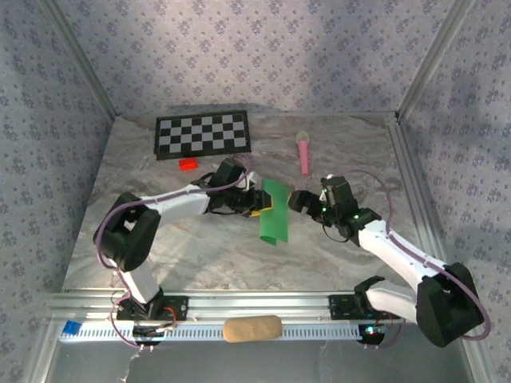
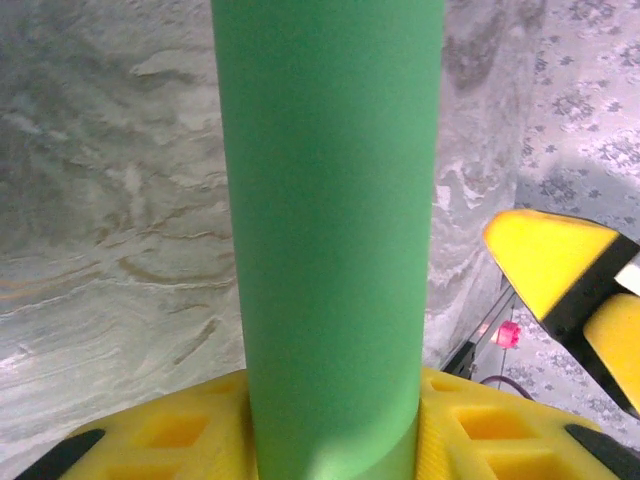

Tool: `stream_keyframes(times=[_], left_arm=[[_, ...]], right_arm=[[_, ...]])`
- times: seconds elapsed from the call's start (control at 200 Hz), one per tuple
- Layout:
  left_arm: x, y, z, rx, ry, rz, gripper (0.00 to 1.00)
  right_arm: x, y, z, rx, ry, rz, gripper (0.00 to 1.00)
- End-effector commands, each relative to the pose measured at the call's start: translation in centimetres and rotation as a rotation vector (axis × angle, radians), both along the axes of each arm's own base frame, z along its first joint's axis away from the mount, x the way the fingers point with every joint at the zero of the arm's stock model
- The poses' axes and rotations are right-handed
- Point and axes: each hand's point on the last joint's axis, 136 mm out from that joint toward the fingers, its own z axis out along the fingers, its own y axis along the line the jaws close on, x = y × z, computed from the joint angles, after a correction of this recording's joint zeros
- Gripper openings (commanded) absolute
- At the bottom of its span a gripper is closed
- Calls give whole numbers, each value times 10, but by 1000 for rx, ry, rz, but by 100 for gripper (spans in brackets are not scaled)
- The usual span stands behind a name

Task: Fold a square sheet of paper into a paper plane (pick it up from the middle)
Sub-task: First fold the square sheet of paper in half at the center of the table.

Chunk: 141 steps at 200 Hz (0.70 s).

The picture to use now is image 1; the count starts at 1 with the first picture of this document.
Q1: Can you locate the pink toy microphone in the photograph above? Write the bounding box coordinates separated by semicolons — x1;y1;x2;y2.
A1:
295;131;311;177

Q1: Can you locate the aluminium side rail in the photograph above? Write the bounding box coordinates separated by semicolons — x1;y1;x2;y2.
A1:
385;119;450;276

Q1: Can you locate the green paper sheet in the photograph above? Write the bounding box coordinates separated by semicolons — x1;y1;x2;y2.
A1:
258;178;291;245

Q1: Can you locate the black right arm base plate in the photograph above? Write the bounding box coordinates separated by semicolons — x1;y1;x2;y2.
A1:
327;294;402;322

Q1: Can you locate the white slotted cable duct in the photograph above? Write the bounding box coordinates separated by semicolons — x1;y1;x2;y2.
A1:
58;321;362;343

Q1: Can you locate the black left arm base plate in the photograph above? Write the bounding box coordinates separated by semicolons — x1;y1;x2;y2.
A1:
115;294;190;322

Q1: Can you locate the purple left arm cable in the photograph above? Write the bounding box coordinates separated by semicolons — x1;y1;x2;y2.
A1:
95;153;256;352

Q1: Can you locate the aluminium frame leg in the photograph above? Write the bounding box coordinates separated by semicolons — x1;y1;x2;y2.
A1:
458;338;498;383
22;322;65;383

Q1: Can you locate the black and white checkerboard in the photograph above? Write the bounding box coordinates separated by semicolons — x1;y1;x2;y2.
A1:
153;110;253;162

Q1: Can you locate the tan oblong sponge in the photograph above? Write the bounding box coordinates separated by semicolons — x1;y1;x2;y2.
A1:
222;314;283;344

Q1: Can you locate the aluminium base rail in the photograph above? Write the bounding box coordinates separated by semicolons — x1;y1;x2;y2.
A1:
39;290;420;324

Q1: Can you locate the black controller board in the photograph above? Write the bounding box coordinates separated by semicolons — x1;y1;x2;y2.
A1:
358;323;388;346
131;325;176;346

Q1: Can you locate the aluminium frame post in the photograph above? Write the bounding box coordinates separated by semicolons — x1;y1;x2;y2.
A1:
39;0;121;119
394;0;476;120

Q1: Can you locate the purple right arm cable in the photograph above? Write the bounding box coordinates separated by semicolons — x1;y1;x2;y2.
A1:
343;169;491;342

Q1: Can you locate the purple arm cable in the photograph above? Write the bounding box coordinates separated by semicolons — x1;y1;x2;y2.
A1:
95;153;256;352
343;169;491;342

